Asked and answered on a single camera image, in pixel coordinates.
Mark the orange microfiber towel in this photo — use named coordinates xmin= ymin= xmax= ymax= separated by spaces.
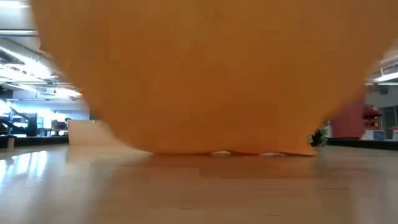
xmin=30 ymin=0 xmax=398 ymax=156

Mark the orange translucent plastic tray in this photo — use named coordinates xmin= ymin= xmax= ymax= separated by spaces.
xmin=67 ymin=119 xmax=131 ymax=147

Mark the small potted succulent plant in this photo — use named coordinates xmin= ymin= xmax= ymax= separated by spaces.
xmin=308 ymin=126 xmax=330 ymax=147

